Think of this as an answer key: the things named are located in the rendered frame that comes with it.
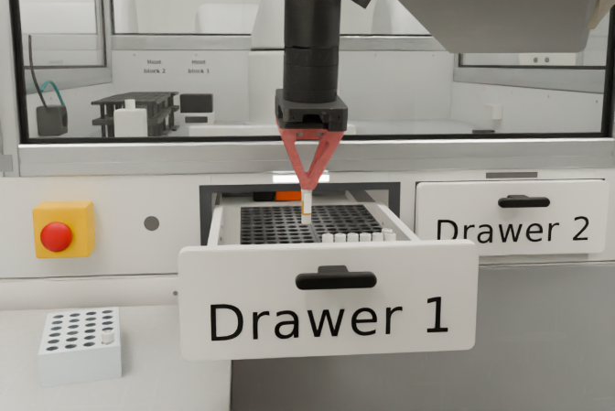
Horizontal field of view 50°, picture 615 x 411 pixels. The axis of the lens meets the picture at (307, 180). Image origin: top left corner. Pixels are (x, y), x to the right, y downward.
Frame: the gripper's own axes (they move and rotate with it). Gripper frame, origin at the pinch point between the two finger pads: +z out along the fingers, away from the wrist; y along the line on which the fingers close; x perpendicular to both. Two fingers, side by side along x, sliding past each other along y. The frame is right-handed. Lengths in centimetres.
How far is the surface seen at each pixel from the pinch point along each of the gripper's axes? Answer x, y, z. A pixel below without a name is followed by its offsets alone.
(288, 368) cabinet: -0.3, 17.7, 36.2
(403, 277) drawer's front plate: -8.1, -11.8, 6.1
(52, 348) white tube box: 27.8, -2.7, 18.0
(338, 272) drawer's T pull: -1.2, -14.1, 4.1
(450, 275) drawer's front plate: -12.8, -11.9, 5.9
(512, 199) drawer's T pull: -31.4, 15.8, 8.6
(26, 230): 36.7, 22.2, 14.4
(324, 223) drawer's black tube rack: -3.5, 9.0, 8.9
